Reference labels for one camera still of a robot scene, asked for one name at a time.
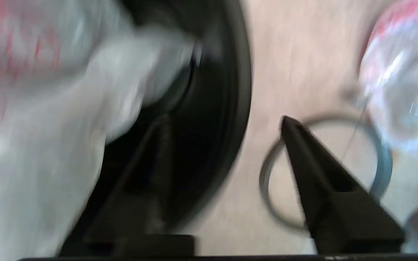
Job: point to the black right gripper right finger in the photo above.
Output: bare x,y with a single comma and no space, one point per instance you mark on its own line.
339,217

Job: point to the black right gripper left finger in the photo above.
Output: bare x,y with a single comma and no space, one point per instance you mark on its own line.
140,217

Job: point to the bottle-filled white orange trash bag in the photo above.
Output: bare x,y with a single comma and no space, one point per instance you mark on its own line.
405,72

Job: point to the black round trash bin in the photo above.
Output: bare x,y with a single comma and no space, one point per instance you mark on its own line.
216,108

